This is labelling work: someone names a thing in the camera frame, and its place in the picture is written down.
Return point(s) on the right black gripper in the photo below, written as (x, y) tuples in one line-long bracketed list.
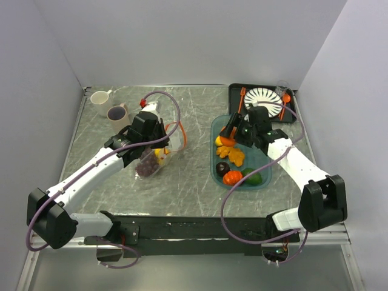
[(234, 120)]

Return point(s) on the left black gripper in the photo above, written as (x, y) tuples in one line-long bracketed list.
[(160, 127)]

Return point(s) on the orange tangerine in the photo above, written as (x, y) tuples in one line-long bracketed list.
[(230, 141)]

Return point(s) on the yellow bumpy fruit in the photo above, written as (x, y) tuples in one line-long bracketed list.
[(161, 155)]

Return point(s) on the clear zip top bag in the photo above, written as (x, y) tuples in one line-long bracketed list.
[(178, 141)]

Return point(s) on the red grape bunch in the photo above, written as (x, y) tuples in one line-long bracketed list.
[(148, 164)]

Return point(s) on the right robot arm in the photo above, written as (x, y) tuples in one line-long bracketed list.
[(323, 196)]

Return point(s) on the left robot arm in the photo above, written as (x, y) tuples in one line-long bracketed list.
[(51, 213)]

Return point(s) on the yellow corn cob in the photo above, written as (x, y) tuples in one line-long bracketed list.
[(218, 142)]

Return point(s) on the orange dried fruit pieces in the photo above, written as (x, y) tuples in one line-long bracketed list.
[(235, 155)]

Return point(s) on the beige mug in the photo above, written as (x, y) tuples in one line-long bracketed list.
[(118, 117)]

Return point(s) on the black serving tray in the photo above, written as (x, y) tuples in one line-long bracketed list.
[(234, 97)]

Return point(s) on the orange plastic fork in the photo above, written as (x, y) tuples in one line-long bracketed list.
[(242, 95)]

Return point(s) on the white striped plate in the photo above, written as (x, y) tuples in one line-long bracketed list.
[(263, 97)]

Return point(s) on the small orange pumpkin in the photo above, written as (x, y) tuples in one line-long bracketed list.
[(232, 177)]

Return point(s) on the white mug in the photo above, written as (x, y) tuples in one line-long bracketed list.
[(102, 102)]

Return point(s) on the green avocado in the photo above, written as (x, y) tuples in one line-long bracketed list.
[(253, 180)]

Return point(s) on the orange plastic spoon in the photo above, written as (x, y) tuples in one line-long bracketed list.
[(286, 100)]

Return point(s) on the clear drinking glass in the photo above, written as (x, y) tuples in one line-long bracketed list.
[(281, 88)]

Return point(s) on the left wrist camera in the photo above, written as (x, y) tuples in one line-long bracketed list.
[(153, 107)]

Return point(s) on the black base frame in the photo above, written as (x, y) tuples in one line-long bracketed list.
[(181, 235)]

